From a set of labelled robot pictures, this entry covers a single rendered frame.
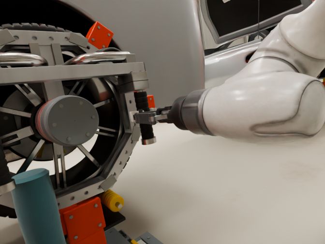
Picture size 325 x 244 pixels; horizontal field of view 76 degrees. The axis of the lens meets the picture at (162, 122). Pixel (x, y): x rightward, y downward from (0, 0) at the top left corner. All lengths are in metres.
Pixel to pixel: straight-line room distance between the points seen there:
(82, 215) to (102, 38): 0.60
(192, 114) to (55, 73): 0.32
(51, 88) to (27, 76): 0.21
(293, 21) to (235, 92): 0.16
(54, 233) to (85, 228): 0.17
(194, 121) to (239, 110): 0.10
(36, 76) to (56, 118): 0.11
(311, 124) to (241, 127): 0.08
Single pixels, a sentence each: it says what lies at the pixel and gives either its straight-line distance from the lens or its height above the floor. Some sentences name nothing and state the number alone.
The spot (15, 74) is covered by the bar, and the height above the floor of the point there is 0.97.
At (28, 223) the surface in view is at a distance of 0.63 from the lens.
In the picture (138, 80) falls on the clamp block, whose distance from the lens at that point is 0.57.
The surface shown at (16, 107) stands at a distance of 0.96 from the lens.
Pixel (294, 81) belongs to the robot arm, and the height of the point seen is 0.87.
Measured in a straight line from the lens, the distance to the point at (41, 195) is 0.60.
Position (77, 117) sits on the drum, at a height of 0.86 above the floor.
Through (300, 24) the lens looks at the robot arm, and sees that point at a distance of 0.41.
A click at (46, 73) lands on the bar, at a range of 0.53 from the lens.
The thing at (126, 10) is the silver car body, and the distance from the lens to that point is 1.09.
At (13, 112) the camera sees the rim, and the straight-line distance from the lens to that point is 0.81.
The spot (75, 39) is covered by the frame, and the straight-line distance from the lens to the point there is 0.77.
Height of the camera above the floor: 0.88
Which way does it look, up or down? 7 degrees down
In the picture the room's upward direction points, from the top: 10 degrees counter-clockwise
